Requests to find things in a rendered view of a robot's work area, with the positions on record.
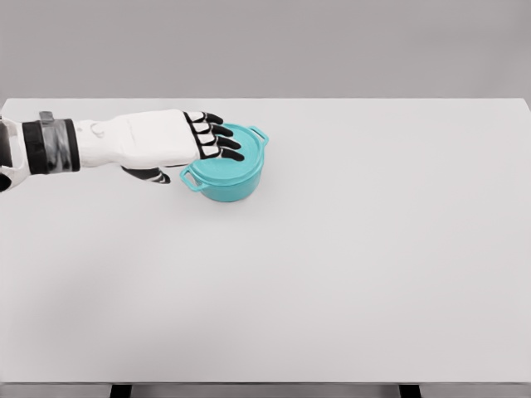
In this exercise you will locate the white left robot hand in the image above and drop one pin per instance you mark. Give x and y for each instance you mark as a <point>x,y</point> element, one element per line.
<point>157,139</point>

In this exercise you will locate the teal pot lid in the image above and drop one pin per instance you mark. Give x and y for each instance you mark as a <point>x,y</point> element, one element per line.
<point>232,168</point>

